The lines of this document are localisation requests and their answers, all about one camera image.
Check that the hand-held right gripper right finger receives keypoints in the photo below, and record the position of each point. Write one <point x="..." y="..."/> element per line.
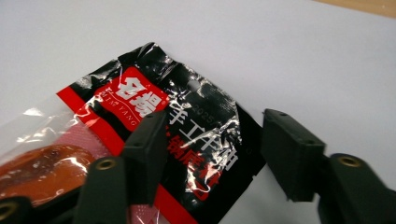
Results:
<point x="292" y="155"/>

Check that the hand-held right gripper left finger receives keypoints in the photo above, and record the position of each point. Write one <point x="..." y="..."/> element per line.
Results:
<point x="144" y="155"/>

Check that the black and red seasoning packet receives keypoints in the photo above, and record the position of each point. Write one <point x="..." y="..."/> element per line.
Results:
<point x="199" y="124"/>

